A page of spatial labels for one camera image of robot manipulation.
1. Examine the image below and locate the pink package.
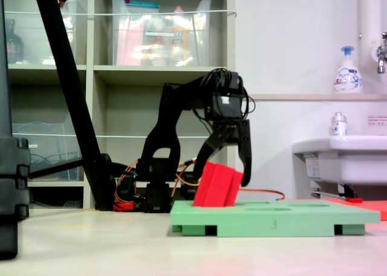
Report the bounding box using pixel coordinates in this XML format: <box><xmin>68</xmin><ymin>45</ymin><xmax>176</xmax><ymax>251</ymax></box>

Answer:
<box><xmin>116</xmin><ymin>17</ymin><xmax>145</xmax><ymax>67</ymax></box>

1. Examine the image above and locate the black tripod strut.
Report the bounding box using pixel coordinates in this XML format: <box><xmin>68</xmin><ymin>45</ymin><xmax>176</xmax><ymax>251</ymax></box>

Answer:
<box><xmin>28</xmin><ymin>157</ymin><xmax>86</xmax><ymax>180</ymax></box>

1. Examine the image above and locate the red orange wire bundle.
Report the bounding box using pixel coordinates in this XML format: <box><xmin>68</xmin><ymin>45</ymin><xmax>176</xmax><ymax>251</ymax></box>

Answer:
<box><xmin>113</xmin><ymin>169</ymin><xmax>143</xmax><ymax>212</ymax></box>

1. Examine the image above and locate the beige shelf unit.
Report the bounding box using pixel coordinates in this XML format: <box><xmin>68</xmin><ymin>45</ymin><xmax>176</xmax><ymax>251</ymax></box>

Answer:
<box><xmin>0</xmin><ymin>0</ymin><xmax>237</xmax><ymax>210</ymax></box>

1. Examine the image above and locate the dark grey upright panel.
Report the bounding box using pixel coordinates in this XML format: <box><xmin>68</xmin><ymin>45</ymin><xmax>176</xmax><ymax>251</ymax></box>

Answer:
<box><xmin>0</xmin><ymin>0</ymin><xmax>13</xmax><ymax>138</ymax></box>

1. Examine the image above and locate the pink wall label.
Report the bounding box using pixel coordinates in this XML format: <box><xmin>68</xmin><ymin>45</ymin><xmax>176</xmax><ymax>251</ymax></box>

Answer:
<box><xmin>367</xmin><ymin>114</ymin><xmax>387</xmax><ymax>126</ymax></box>

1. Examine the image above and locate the notched black stack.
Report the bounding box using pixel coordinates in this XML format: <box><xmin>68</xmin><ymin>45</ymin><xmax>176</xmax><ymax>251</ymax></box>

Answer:
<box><xmin>0</xmin><ymin>136</ymin><xmax>31</xmax><ymax>260</ymax></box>

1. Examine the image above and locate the orange bottle pink cap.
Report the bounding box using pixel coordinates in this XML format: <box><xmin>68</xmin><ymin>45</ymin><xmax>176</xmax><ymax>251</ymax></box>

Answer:
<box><xmin>169</xmin><ymin>5</ymin><xmax>192</xmax><ymax>67</ymax></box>

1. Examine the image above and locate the red-orange flat mat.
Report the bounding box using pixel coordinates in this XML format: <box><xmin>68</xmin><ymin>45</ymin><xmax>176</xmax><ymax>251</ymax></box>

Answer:
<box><xmin>287</xmin><ymin>197</ymin><xmax>387</xmax><ymax>222</ymax></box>

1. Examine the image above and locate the dark glass bottle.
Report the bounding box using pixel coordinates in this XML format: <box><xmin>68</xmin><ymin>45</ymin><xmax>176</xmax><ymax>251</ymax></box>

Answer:
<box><xmin>4</xmin><ymin>18</ymin><xmax>25</xmax><ymax>64</ymax></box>

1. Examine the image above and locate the red cross columnar block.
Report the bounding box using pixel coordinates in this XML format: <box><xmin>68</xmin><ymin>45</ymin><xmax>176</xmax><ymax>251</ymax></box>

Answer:
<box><xmin>192</xmin><ymin>161</ymin><xmax>244</xmax><ymax>208</ymax></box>

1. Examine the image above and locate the chrome faucet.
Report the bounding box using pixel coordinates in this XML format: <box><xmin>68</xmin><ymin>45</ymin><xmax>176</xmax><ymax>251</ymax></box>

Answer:
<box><xmin>374</xmin><ymin>32</ymin><xmax>387</xmax><ymax>74</ymax></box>

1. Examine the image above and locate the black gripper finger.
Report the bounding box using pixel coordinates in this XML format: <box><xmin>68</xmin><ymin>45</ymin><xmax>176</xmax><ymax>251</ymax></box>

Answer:
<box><xmin>237</xmin><ymin>119</ymin><xmax>253</xmax><ymax>188</ymax></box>
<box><xmin>193</xmin><ymin>130</ymin><xmax>234</xmax><ymax>183</ymax></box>

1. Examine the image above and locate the white cord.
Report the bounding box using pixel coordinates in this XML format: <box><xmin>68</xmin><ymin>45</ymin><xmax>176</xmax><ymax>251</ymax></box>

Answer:
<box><xmin>11</xmin><ymin>130</ymin><xmax>240</xmax><ymax>139</ymax></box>

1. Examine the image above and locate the orange cable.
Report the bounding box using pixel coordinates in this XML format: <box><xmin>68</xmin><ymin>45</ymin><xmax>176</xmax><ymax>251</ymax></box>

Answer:
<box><xmin>120</xmin><ymin>159</ymin><xmax>287</xmax><ymax>202</ymax></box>

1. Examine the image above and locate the black arm wire bundle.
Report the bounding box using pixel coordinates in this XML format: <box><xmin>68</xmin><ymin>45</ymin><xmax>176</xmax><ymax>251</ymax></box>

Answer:
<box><xmin>193</xmin><ymin>67</ymin><xmax>256</xmax><ymax>135</ymax></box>

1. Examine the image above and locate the small clear sanitizer bottle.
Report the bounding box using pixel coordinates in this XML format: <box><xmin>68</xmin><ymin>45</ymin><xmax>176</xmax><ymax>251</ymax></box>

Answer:
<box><xmin>330</xmin><ymin>111</ymin><xmax>348</xmax><ymax>137</ymax></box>

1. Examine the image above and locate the black tripod leg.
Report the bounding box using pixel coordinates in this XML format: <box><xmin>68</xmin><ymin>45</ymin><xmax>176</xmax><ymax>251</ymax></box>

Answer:
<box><xmin>31</xmin><ymin>0</ymin><xmax>115</xmax><ymax>212</ymax></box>

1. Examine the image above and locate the white foam soap bottle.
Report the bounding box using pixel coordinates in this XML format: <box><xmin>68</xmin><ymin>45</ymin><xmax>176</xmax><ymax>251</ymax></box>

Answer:
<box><xmin>333</xmin><ymin>45</ymin><xmax>363</xmax><ymax>94</ymax></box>

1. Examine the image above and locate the large clear plastic bin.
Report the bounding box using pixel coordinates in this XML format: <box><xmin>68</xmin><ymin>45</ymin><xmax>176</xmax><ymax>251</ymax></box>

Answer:
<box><xmin>111</xmin><ymin>0</ymin><xmax>212</xmax><ymax>67</ymax></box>

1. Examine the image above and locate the metal sink support bar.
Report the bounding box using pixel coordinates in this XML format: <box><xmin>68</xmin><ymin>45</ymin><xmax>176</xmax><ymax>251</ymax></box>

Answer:
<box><xmin>310</xmin><ymin>190</ymin><xmax>348</xmax><ymax>200</ymax></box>

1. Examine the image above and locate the white sink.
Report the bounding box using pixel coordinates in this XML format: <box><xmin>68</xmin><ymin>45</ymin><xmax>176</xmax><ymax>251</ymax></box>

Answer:
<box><xmin>291</xmin><ymin>135</ymin><xmax>387</xmax><ymax>186</ymax></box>

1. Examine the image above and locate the clear bin with bottles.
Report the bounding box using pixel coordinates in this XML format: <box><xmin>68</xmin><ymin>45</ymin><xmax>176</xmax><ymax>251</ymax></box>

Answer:
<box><xmin>4</xmin><ymin>0</ymin><xmax>78</xmax><ymax>65</ymax></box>

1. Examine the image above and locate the clear bin with blue cables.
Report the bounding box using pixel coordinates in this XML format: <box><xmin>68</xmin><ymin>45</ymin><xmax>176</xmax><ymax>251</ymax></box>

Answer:
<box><xmin>11</xmin><ymin>123</ymin><xmax>84</xmax><ymax>180</ymax></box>

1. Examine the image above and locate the green shape hole board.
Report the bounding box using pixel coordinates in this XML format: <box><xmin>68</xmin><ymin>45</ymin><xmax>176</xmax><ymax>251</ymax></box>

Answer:
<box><xmin>170</xmin><ymin>199</ymin><xmax>381</xmax><ymax>237</ymax></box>

